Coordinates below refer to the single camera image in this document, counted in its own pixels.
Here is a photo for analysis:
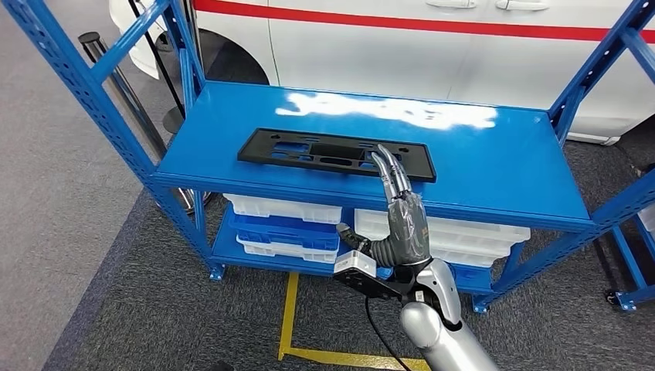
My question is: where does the red barrier belt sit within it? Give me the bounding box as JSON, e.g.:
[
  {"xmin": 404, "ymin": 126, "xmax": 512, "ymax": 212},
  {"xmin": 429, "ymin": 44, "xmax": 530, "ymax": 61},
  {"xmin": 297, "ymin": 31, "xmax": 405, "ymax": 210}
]
[{"xmin": 193, "ymin": 0, "xmax": 655, "ymax": 43}]

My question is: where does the black plastic plate bracket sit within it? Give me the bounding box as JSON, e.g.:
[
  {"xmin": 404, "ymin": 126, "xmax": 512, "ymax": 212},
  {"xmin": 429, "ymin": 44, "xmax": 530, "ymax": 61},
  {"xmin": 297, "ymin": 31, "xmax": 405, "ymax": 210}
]
[{"xmin": 236, "ymin": 128, "xmax": 437, "ymax": 184}]

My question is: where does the white car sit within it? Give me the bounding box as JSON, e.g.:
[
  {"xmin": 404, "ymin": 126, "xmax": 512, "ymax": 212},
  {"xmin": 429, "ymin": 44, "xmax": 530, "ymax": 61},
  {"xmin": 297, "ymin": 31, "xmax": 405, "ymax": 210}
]
[{"xmin": 108, "ymin": 0, "xmax": 655, "ymax": 147}]

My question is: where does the blue metal shelf rack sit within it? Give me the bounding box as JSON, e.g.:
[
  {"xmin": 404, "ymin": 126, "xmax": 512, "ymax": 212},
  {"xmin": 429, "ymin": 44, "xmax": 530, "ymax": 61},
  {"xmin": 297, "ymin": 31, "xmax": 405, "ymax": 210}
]
[{"xmin": 2, "ymin": 0, "xmax": 655, "ymax": 315}]

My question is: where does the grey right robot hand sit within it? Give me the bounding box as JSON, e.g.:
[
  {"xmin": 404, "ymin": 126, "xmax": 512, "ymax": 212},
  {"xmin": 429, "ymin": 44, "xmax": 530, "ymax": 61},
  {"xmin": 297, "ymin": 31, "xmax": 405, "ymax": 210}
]
[{"xmin": 336, "ymin": 144, "xmax": 432, "ymax": 268}]

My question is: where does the thin black rod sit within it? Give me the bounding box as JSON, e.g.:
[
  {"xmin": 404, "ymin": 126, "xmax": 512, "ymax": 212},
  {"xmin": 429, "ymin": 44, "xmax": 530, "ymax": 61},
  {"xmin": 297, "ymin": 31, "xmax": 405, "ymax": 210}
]
[{"xmin": 127, "ymin": 0, "xmax": 185, "ymax": 120}]

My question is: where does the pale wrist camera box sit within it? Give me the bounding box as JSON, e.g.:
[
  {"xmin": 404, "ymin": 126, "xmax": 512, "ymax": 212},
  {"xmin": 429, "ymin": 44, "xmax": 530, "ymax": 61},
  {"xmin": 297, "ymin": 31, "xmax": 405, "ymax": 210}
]
[{"xmin": 333, "ymin": 250, "xmax": 378, "ymax": 280}]

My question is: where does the black camera bracket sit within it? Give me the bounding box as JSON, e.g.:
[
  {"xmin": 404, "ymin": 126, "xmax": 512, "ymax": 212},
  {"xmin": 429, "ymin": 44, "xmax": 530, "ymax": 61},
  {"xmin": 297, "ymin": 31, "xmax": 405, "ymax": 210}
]
[{"xmin": 333, "ymin": 271, "xmax": 413, "ymax": 304}]

